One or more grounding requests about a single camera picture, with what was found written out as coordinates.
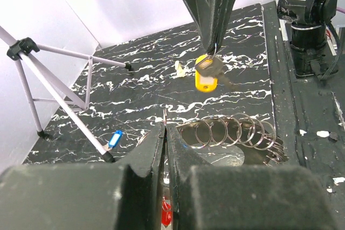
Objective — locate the beige plastic peg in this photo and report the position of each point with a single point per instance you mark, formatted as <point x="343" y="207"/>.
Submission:
<point x="180" y="72"/>

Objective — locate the silver keyring holder with keys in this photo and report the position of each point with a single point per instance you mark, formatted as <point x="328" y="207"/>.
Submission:
<point x="233" y="140"/>

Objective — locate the red key tag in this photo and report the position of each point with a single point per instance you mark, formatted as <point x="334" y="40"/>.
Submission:
<point x="166" y="216"/>

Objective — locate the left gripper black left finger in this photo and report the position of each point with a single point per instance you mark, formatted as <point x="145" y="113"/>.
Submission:
<point x="126" y="194"/>

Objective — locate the yellow tagged key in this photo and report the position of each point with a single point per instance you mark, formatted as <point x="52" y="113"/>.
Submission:
<point x="209" y="71"/>

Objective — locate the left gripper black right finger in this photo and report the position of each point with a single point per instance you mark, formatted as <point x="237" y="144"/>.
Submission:
<point x="204" y="196"/>

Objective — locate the black base frame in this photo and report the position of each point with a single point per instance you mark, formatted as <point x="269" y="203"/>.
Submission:
<point x="309" y="116"/>

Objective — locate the blue tagged key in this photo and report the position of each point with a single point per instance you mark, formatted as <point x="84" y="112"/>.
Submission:
<point x="115" y="139"/>

